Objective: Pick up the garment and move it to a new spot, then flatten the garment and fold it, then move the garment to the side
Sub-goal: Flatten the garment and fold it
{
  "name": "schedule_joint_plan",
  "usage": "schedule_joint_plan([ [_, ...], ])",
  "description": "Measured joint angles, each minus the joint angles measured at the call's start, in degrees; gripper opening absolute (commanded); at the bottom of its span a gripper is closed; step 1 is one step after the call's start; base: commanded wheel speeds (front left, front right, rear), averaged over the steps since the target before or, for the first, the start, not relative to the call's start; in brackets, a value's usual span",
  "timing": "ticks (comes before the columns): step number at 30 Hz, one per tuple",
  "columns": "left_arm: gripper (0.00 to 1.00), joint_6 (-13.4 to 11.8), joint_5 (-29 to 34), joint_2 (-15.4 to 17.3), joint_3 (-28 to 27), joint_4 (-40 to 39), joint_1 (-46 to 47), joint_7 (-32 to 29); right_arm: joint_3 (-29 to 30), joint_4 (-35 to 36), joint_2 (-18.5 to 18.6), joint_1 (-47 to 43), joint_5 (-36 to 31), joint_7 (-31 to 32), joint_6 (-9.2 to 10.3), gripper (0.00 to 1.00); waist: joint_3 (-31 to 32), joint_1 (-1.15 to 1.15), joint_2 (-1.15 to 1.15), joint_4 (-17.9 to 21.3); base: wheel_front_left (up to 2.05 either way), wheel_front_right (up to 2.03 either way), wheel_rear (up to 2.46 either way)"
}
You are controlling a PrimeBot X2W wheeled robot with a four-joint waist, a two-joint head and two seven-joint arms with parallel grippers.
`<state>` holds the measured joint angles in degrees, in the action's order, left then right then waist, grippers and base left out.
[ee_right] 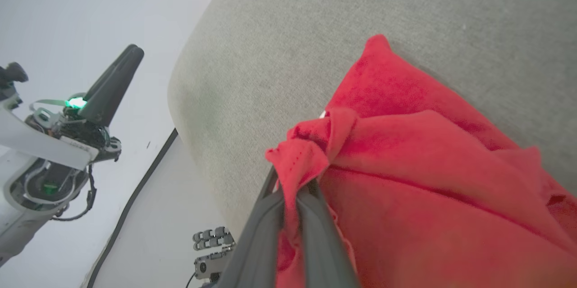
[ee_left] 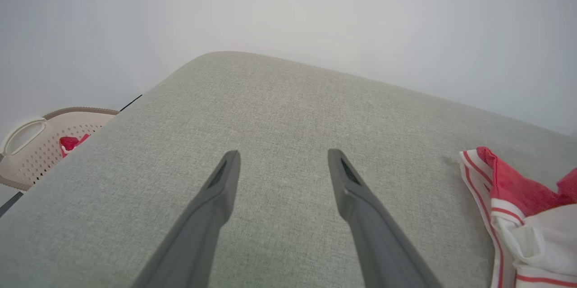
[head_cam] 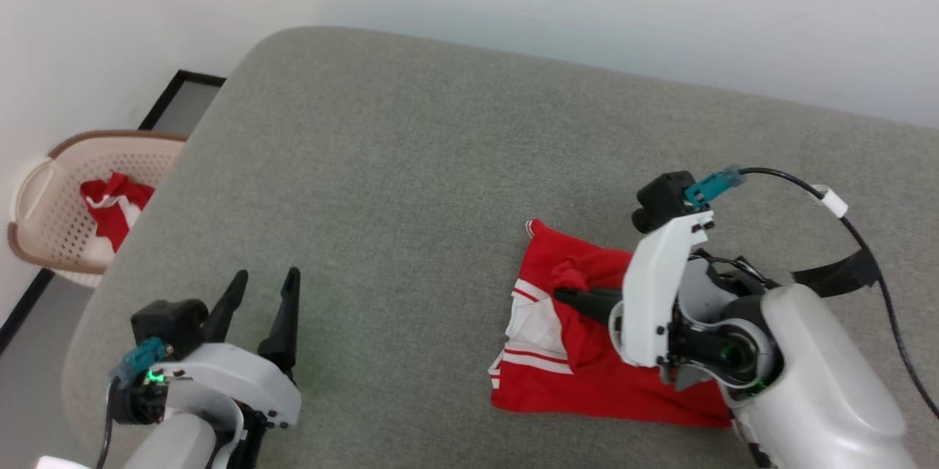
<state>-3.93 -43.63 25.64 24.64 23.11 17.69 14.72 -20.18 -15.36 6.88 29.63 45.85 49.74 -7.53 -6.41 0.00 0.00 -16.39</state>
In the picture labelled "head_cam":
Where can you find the red cloth in basket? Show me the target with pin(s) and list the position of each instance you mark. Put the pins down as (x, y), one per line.
(117, 208)

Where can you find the white paper label tag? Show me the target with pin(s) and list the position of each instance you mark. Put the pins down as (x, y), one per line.
(62, 463)

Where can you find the red jersey with white sleeves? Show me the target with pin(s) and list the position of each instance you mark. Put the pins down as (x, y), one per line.
(587, 388)

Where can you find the beige plastic laundry basket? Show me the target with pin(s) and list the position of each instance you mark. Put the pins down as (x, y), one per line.
(51, 234)

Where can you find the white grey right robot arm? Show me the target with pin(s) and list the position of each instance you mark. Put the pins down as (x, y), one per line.
(814, 373)

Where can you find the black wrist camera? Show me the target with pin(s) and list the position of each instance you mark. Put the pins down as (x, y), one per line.
(660, 201)
(169, 322)

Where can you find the black floor edge strip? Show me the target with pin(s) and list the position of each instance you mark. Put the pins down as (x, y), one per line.
(172, 98)

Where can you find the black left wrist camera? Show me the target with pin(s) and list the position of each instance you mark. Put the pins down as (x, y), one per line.
(169, 322)

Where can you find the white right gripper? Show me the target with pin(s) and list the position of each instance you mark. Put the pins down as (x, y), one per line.
(649, 293)

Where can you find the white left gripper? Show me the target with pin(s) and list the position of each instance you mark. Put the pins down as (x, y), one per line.
(235, 381)

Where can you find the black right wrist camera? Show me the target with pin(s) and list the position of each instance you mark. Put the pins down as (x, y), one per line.
(660, 201)

